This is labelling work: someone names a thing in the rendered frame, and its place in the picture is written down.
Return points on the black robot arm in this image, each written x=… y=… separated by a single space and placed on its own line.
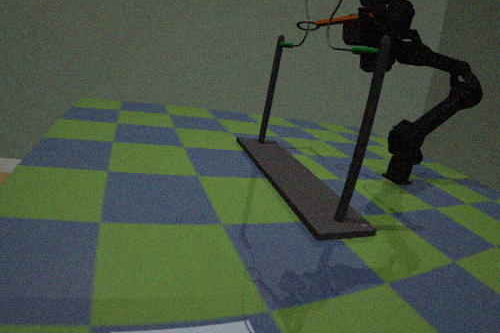
x=406 y=138

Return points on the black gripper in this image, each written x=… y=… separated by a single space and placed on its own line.
x=373 y=29

